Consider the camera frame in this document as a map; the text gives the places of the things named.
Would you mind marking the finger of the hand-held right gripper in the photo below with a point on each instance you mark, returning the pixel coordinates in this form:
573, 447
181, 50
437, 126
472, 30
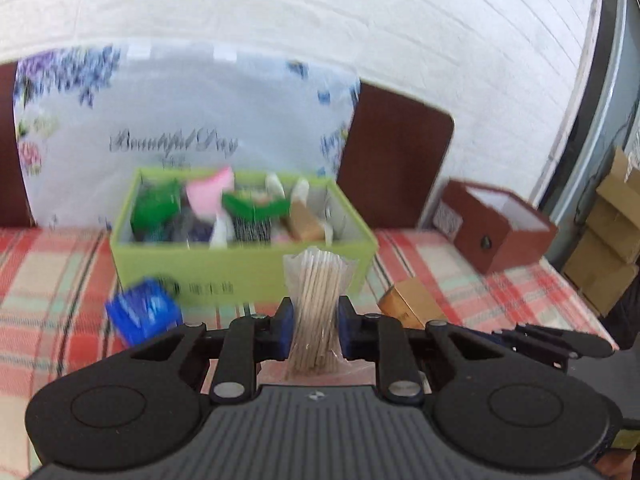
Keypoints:
555, 340

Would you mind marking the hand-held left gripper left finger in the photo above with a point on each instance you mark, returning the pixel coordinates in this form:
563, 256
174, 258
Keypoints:
285, 325

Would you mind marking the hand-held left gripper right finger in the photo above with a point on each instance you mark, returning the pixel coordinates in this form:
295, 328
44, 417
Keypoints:
346, 330

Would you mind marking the clear bag of toothpicks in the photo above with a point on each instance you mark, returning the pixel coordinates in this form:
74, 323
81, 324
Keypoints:
317, 305

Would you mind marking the light green cardboard box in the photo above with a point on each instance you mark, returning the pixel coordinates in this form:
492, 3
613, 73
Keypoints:
225, 270

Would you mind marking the golden brown box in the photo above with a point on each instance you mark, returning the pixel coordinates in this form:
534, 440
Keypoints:
412, 305

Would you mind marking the green and black box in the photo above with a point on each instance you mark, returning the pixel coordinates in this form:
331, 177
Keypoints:
252, 217

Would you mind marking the brown open box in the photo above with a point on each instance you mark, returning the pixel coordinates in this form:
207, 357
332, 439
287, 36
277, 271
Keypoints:
500, 240

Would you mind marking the blue cube container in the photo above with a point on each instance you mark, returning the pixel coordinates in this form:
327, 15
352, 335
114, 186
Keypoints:
142, 312

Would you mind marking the pink packet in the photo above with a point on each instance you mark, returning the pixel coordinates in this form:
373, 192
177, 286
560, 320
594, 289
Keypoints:
207, 195

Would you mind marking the green packet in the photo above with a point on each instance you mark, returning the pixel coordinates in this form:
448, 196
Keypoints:
155, 210

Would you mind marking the brown chair back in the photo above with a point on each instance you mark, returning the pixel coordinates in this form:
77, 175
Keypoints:
390, 160

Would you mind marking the red plaid tablecloth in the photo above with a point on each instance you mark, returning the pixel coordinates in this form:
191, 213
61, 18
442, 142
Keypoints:
55, 280

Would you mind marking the floral plastic bag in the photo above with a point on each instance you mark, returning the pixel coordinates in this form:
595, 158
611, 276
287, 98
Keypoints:
175, 105

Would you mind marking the brown wooden chair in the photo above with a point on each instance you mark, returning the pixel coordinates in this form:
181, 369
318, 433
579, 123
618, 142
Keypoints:
12, 160

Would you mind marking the grey door frame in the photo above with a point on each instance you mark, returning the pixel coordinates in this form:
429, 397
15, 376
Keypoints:
600, 85

